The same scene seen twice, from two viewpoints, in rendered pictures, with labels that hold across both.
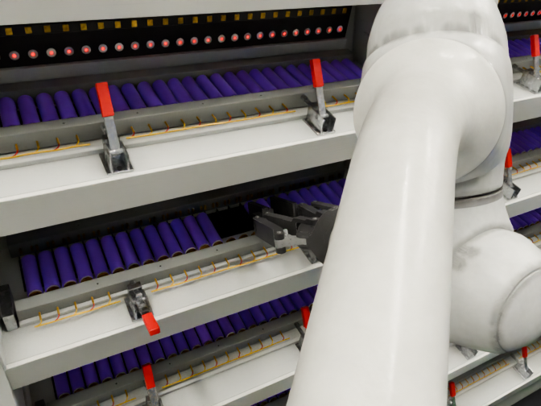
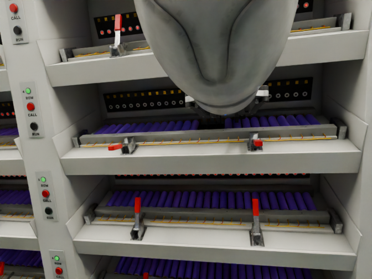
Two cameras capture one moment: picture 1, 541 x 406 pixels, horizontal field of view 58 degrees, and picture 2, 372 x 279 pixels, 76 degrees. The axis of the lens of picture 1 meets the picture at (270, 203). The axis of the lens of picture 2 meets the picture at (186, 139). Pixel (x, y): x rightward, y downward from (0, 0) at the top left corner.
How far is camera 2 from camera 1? 0.44 m
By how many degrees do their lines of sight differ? 42
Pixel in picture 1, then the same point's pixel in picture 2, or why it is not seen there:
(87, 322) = (103, 151)
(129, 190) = (118, 67)
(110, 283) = (122, 135)
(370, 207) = not seen: outside the picture
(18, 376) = (66, 166)
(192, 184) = (154, 70)
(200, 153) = not seen: hidden behind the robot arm
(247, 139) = not seen: hidden behind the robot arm
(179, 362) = (165, 210)
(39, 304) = (89, 137)
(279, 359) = (231, 236)
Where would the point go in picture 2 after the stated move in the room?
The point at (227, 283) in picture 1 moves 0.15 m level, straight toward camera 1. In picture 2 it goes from (183, 150) to (130, 170)
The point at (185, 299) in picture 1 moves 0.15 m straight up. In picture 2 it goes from (154, 152) to (147, 79)
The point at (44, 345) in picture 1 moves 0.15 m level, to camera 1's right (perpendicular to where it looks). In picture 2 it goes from (80, 154) to (119, 161)
